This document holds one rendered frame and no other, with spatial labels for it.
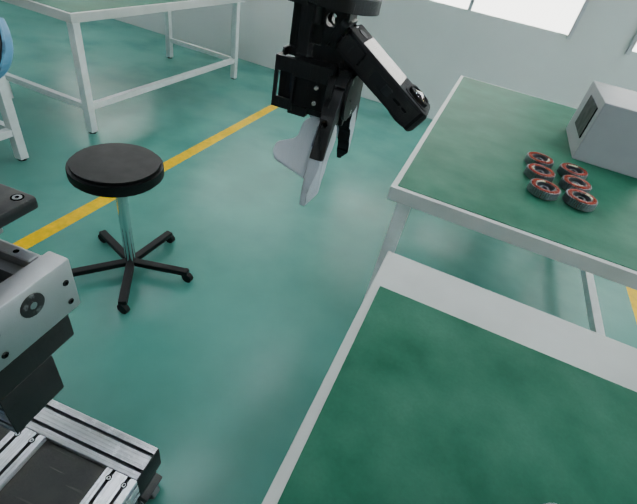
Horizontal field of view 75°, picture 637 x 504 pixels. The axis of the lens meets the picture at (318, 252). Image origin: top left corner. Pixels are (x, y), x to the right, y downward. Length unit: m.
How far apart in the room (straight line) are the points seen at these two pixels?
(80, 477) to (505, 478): 1.01
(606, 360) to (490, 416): 0.38
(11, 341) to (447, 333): 0.78
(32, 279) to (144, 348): 1.18
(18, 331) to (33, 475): 0.77
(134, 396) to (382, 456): 1.10
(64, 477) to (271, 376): 0.73
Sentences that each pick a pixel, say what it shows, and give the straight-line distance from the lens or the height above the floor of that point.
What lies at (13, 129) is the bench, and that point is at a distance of 2.96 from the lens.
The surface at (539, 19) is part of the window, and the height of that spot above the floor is 1.06.
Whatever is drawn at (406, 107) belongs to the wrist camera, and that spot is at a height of 1.27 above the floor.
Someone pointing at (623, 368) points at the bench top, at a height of 0.75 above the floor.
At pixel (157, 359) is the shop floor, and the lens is 1.74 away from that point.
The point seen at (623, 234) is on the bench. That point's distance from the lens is 1.75.
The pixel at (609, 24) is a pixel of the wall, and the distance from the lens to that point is 4.48.
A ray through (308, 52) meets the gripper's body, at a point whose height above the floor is 1.29.
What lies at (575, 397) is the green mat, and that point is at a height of 0.75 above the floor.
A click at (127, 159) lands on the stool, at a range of 1.79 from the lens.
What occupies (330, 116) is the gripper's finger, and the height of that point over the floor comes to 1.25.
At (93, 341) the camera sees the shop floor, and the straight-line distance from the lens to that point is 1.85.
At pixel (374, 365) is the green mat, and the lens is 0.84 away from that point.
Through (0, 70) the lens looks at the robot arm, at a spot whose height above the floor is 1.17.
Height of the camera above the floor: 1.40
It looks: 38 degrees down
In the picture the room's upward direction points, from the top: 12 degrees clockwise
